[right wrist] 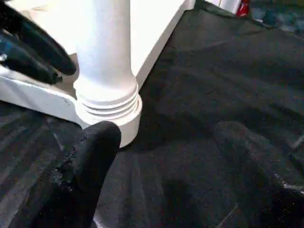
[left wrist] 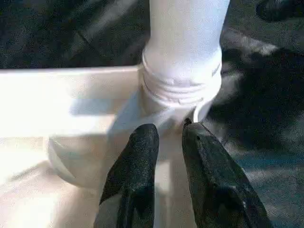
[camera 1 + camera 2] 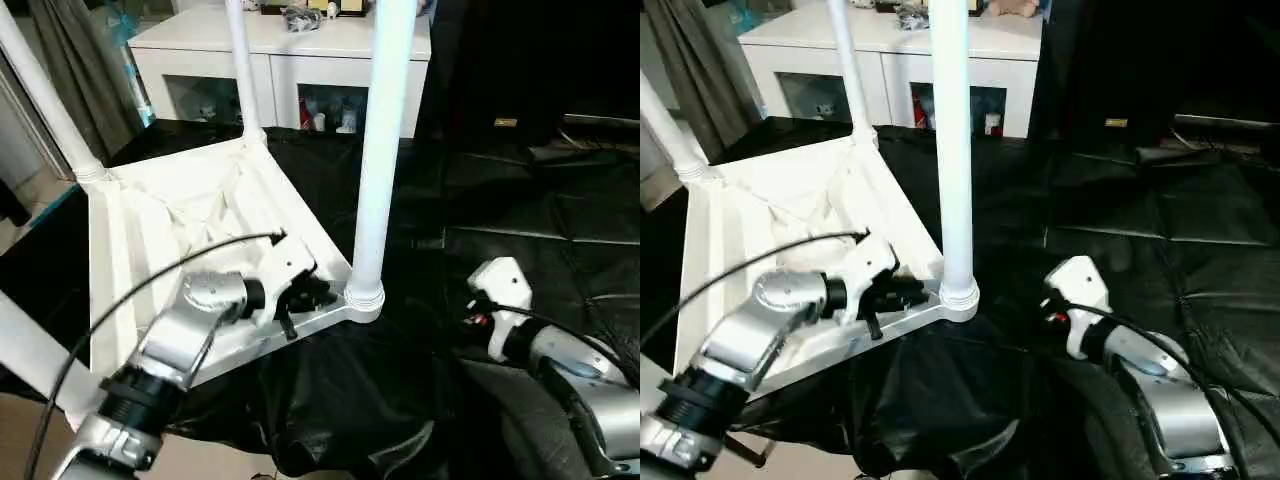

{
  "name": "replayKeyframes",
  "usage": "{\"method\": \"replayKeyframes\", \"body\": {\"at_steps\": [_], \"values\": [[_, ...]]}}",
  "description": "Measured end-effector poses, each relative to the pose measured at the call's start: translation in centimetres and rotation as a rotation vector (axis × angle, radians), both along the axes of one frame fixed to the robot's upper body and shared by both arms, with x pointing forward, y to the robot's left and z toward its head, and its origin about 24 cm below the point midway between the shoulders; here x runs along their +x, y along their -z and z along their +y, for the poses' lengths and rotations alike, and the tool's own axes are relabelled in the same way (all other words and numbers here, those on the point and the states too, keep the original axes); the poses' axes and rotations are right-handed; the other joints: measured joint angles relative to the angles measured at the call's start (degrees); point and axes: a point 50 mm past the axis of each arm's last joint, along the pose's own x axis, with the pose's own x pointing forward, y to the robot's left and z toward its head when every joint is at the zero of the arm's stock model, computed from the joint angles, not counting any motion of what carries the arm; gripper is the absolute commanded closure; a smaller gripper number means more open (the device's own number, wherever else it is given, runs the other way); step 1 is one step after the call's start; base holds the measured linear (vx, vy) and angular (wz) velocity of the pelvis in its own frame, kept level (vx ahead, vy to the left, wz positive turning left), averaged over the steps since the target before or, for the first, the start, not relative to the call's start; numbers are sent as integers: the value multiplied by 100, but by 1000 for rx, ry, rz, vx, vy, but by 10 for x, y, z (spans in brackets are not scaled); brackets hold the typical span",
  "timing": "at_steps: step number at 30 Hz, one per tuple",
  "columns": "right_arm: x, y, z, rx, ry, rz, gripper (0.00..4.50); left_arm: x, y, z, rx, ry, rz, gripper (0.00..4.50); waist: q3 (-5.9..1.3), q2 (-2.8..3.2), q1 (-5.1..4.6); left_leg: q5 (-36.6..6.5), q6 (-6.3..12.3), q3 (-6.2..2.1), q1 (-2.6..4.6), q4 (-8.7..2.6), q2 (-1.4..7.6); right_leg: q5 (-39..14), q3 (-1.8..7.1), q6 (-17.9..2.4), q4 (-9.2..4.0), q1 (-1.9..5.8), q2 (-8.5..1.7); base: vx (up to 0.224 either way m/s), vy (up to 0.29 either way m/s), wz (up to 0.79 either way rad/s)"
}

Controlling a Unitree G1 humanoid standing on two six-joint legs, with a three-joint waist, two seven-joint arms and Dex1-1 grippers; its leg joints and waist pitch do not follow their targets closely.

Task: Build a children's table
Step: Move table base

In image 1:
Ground white plastic table leg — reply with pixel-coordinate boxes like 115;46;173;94
72;0;140;119

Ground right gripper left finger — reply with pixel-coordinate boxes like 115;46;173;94
7;120;123;228

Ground white plastic table top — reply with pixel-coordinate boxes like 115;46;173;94
0;0;198;149

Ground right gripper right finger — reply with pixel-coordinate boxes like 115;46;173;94
213;120;304;228

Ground black plastic mat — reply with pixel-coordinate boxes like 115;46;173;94
0;0;304;228

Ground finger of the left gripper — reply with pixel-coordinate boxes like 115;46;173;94
0;43;63;86
0;2;77;76

